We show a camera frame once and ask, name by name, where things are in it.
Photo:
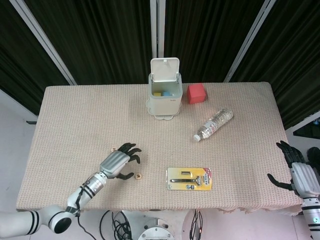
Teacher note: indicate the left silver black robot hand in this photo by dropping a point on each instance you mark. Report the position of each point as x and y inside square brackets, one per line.
[113, 162]

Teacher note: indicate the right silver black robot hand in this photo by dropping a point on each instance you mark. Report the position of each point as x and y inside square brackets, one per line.
[303, 178]

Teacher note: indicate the wooden chess piece red character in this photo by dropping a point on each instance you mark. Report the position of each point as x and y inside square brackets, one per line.
[113, 149]

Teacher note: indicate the wooden chess piece black character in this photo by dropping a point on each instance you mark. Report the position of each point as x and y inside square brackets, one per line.
[138, 176]

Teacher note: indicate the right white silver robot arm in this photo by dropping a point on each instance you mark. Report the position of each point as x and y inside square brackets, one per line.
[312, 220]

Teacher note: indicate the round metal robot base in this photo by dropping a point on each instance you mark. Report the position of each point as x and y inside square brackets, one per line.
[157, 232]

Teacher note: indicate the beige woven tablecloth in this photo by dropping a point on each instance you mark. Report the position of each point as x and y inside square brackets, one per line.
[162, 140]

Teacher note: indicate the yellow razor blister pack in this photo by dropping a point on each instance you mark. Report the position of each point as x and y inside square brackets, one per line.
[175, 185]

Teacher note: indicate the white flower-shaped coaster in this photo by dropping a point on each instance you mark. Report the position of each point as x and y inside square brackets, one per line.
[163, 118]

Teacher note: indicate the white bin with flip lid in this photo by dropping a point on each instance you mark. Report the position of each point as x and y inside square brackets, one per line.
[165, 105]

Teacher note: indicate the yellow block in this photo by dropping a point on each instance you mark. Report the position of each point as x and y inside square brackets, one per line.
[157, 94]

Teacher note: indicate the blue block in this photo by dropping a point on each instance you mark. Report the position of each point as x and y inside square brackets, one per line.
[167, 94]

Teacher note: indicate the clear plastic water bottle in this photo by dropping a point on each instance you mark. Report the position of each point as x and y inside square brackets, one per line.
[212, 125]

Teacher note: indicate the red cube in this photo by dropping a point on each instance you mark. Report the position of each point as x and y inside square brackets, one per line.
[197, 96]

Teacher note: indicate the black curtain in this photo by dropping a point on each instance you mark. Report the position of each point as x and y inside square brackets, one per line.
[15, 50]
[100, 37]
[205, 37]
[295, 62]

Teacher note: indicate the grey metal frame bar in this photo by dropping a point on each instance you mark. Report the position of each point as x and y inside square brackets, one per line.
[306, 124]

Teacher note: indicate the small black floor bracket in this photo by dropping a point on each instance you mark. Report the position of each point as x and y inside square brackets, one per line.
[31, 122]

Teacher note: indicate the grey metal frame post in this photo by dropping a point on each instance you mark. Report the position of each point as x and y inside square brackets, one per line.
[42, 37]
[250, 37]
[157, 27]

